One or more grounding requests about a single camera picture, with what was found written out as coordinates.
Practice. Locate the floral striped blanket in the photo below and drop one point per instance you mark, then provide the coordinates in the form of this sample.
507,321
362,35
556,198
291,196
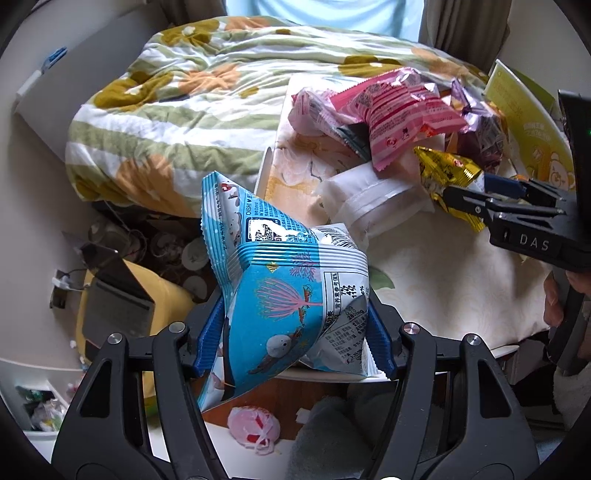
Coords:
207,115

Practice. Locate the white fluffy cloth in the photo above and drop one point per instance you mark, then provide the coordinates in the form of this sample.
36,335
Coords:
572,392

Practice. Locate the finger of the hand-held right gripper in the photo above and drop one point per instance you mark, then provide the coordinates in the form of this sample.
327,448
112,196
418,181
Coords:
471,201
505,185

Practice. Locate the dark grey case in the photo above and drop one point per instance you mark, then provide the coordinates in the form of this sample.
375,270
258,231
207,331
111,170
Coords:
115,300

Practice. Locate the white furniture panel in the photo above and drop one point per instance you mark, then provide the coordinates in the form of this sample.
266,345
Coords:
92,64

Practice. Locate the person's right hand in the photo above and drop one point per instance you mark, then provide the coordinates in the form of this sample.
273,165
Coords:
554,300

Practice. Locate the yellow bag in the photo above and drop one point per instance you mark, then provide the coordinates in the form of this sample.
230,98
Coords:
175,295

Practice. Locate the light blue window cloth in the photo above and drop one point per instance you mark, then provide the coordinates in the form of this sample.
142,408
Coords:
323,14

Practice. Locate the blue white snack packet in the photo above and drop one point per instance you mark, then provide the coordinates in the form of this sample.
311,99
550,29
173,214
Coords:
277,300

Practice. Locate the pink striped snack packet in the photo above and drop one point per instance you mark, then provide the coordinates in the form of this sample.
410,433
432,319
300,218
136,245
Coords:
397,120

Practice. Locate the purple snack packet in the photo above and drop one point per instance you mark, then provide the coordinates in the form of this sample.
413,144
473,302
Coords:
480,134

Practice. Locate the wall socket with plug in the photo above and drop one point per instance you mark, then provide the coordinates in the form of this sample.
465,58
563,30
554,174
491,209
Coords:
62,290

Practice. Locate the gold foil snack packet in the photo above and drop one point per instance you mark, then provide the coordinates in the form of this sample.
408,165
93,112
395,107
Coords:
443,168

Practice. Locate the brown curtain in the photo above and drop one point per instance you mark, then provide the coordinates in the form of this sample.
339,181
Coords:
194,9
461,27

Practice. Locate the blue clip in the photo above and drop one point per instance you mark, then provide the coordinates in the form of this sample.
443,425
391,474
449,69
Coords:
55,57

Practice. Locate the pink plastic bag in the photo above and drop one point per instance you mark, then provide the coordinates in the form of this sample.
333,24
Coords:
251,427

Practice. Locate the dark patterned cloth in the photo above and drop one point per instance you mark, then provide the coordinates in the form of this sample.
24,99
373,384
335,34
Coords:
175,244

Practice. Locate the light pink snack packet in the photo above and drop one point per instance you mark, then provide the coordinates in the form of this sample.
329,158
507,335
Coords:
314,110

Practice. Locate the white plastic packet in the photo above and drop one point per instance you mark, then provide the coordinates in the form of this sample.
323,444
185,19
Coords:
369,198

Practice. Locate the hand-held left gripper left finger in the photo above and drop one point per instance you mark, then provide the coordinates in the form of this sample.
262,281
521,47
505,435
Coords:
208,339

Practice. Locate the white waste bin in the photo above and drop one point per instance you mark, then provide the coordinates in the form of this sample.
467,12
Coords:
41,415

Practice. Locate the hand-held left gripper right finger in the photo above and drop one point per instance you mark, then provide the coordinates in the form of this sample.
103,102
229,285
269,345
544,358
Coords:
382,344

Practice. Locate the grey towel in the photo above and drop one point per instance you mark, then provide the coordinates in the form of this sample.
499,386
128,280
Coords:
323,434

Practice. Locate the dark grey snack packet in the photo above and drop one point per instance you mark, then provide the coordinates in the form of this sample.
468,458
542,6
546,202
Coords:
355,136

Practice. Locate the white floral tablecloth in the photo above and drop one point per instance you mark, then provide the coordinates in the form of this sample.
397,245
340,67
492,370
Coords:
438,286

